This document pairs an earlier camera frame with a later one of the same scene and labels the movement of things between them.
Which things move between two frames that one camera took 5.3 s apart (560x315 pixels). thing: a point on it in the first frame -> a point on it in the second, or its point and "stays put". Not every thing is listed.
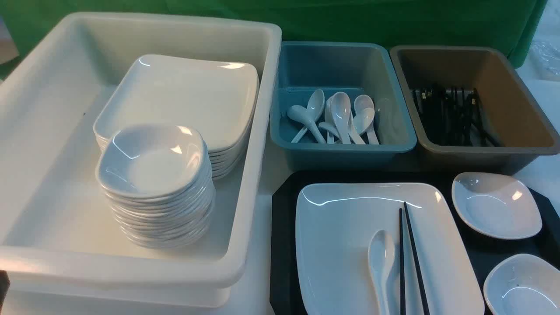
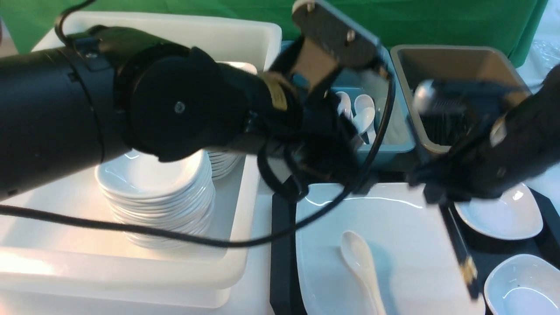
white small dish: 522,284 stays put
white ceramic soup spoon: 381,254 -> 356,250
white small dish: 500,205 stays put
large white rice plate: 334,223 stays put
